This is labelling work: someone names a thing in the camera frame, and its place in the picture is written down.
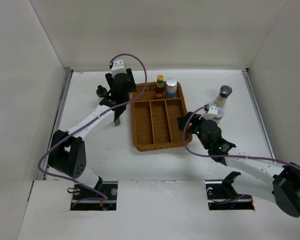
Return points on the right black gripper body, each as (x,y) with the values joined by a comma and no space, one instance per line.
(198,132)

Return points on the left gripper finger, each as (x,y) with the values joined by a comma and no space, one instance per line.
(109,79)
(130,74)

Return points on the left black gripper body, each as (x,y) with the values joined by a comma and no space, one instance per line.
(126,98)

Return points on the black knob salt grinder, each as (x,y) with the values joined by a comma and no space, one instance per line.
(101,91)

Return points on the yellow cap sauce bottle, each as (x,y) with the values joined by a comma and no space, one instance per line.
(159,87)

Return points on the black top salt grinder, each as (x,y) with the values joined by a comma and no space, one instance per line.
(224,92)

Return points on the blue label pepper jar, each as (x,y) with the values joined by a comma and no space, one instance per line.
(171,86)

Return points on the white lid seasoning jar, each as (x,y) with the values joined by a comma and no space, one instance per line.
(219,116)

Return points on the white lid sauce jar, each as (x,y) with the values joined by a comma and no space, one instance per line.
(116,122)

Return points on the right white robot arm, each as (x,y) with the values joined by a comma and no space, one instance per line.
(274,180)

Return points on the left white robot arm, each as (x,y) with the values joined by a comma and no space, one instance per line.
(69,156)

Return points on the brown wicker organizer tray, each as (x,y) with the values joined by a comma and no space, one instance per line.
(154,121)

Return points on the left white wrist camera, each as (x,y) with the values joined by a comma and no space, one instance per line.
(117,67)

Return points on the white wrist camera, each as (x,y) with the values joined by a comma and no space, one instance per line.
(117,67)
(210,111)

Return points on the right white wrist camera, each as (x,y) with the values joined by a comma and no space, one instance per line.
(210,111)

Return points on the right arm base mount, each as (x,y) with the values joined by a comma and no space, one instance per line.
(221,195)

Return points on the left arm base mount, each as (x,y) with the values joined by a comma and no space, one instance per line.
(83,199)

